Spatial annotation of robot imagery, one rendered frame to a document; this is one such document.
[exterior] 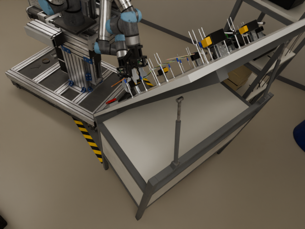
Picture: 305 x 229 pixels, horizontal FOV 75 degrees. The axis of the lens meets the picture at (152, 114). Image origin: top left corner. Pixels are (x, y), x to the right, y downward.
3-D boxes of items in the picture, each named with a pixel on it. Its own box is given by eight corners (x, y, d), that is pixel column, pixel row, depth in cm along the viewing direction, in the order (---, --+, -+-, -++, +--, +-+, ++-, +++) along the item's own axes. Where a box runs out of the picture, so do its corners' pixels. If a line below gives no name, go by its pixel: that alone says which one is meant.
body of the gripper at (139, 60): (138, 70, 103) (133, 46, 97) (128, 68, 109) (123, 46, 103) (149, 66, 107) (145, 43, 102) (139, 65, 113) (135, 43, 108)
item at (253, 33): (273, 32, 93) (266, 14, 92) (253, 42, 91) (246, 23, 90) (265, 36, 98) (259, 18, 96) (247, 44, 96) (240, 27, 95)
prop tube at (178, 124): (171, 164, 103) (173, 120, 83) (175, 161, 104) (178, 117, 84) (175, 168, 101) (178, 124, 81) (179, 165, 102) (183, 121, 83)
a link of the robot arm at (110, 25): (120, 29, 114) (135, 27, 108) (107, 37, 108) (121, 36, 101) (115, 14, 110) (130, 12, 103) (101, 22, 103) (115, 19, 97)
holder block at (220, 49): (245, 46, 70) (236, 22, 69) (218, 58, 69) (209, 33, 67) (237, 49, 75) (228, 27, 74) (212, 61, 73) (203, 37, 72)
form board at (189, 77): (209, 62, 186) (208, 61, 186) (358, -3, 96) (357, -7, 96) (94, 116, 133) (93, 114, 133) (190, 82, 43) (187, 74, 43)
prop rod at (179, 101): (178, 100, 74) (175, 150, 93) (184, 97, 75) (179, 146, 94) (175, 98, 75) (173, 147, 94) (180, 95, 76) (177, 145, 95)
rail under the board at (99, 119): (93, 119, 138) (92, 113, 133) (204, 66, 192) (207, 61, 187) (97, 125, 136) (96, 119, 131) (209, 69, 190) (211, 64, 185)
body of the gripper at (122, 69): (116, 77, 121) (114, 57, 122) (121, 80, 130) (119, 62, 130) (129, 74, 120) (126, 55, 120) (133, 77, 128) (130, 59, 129)
